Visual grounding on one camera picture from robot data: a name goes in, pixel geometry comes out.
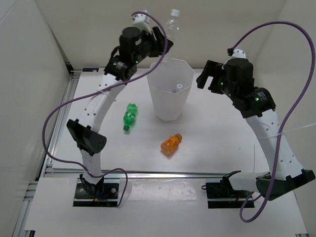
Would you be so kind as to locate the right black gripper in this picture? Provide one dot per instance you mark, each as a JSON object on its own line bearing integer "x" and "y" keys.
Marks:
{"x": 212, "y": 69}

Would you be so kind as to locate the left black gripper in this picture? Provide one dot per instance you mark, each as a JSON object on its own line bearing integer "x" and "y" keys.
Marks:
{"x": 159, "y": 46}

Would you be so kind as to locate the clear unlabeled plastic bottle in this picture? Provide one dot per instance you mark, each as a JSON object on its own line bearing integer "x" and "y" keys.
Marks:
{"x": 172, "y": 29}

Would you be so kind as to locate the blue label water bottle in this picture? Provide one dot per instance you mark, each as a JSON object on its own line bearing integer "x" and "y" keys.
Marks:
{"x": 178, "y": 88}

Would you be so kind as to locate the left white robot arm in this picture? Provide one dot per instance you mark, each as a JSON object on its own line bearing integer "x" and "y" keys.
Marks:
{"x": 134, "y": 46}

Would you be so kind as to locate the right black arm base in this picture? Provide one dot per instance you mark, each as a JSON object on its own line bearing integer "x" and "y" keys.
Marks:
{"x": 221, "y": 195}

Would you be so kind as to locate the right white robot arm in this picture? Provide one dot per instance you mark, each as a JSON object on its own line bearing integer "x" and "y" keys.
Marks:
{"x": 235, "y": 79}

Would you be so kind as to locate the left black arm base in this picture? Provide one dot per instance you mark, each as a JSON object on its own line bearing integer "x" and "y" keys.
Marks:
{"x": 107, "y": 197}

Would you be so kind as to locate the white octagonal plastic bin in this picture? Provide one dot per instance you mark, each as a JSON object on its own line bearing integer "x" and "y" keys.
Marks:
{"x": 162, "y": 80}

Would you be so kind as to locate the orange juice bottle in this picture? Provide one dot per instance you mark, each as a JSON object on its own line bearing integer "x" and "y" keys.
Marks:
{"x": 169, "y": 146}

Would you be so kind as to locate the green plastic soda bottle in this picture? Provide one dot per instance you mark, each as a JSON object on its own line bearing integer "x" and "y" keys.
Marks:
{"x": 129, "y": 117}

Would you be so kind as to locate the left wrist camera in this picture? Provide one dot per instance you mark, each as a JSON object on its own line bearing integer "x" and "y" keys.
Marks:
{"x": 141, "y": 21}

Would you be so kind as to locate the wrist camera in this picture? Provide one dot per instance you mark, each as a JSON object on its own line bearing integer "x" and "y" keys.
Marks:
{"x": 141, "y": 21}
{"x": 235, "y": 53}

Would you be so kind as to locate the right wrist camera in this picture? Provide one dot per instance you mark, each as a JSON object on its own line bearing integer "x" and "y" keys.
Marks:
{"x": 235, "y": 53}

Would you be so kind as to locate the aluminium rail front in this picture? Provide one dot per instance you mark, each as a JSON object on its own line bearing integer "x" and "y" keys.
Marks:
{"x": 67, "y": 173}

